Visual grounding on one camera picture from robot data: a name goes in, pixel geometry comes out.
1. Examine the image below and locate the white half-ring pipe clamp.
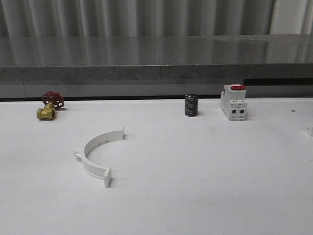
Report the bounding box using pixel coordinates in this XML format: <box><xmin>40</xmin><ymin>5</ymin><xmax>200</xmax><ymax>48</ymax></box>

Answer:
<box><xmin>305</xmin><ymin>123</ymin><xmax>313</xmax><ymax>137</ymax></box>
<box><xmin>74</xmin><ymin>126</ymin><xmax>124</xmax><ymax>188</ymax></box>

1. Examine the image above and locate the black cylindrical capacitor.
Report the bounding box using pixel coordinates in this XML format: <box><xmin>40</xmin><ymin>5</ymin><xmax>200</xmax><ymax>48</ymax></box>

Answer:
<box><xmin>185</xmin><ymin>94</ymin><xmax>199</xmax><ymax>117</ymax></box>

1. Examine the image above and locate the brass valve red handwheel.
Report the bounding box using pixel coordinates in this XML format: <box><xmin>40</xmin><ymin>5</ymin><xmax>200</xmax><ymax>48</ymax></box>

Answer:
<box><xmin>36</xmin><ymin>91</ymin><xmax>64</xmax><ymax>120</ymax></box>

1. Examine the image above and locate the grey stone counter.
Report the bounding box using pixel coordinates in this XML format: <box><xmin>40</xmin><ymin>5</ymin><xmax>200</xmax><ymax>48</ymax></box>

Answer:
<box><xmin>0</xmin><ymin>35</ymin><xmax>313</xmax><ymax>99</ymax></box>

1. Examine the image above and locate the grey pleated curtain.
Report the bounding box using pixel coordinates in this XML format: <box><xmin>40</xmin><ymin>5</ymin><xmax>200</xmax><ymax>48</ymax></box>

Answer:
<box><xmin>0</xmin><ymin>0</ymin><xmax>274</xmax><ymax>37</ymax></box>

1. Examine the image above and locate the white circuit breaker red switch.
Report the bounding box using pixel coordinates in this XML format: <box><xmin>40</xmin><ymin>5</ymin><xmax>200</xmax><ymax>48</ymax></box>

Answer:
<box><xmin>220</xmin><ymin>84</ymin><xmax>247</xmax><ymax>121</ymax></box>

